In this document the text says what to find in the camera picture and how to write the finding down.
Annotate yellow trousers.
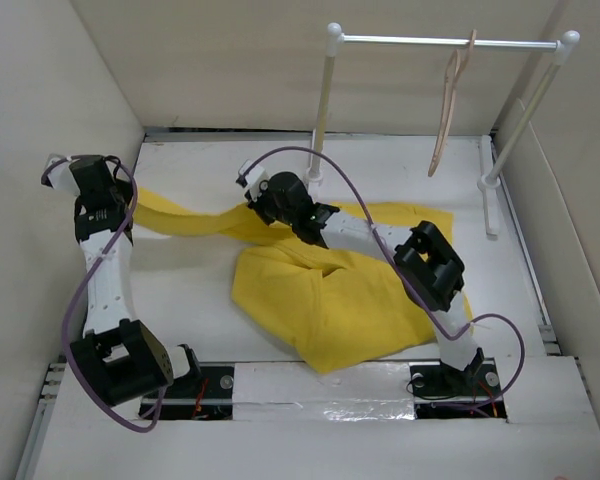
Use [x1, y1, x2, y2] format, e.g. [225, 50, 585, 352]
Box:
[129, 185, 476, 375]

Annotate wooden clothes hanger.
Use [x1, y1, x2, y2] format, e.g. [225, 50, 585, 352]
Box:
[427, 29, 477, 177]

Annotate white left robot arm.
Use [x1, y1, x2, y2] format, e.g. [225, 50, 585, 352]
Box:
[68, 155, 203, 407]

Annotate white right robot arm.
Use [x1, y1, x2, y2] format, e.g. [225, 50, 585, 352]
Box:
[238, 166, 484, 394]

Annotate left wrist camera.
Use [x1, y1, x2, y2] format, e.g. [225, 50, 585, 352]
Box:
[41, 154, 80, 197]

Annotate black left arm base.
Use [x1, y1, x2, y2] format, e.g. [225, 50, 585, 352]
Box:
[159, 344, 235, 421]

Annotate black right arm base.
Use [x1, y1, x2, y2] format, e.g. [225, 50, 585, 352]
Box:
[405, 358, 507, 420]

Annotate white clothes rack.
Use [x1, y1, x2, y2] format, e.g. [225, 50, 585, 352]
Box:
[303, 21, 581, 237]

